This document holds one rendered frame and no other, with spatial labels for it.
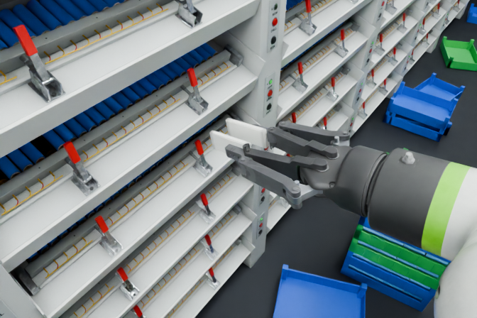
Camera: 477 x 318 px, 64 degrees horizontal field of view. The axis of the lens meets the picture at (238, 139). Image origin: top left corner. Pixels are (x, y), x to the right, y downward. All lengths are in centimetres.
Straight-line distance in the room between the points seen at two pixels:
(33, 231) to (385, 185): 50
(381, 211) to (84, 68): 43
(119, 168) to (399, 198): 47
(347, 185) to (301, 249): 121
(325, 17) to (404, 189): 84
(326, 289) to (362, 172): 115
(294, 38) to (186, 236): 59
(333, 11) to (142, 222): 80
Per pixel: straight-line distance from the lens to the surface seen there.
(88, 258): 82
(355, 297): 155
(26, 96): 56
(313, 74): 125
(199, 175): 90
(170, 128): 75
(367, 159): 42
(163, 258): 100
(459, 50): 318
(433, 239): 40
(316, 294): 153
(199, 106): 76
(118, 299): 98
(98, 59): 60
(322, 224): 169
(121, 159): 70
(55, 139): 70
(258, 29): 84
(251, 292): 151
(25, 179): 67
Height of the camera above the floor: 136
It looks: 42 degrees down
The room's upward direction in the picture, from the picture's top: straight up
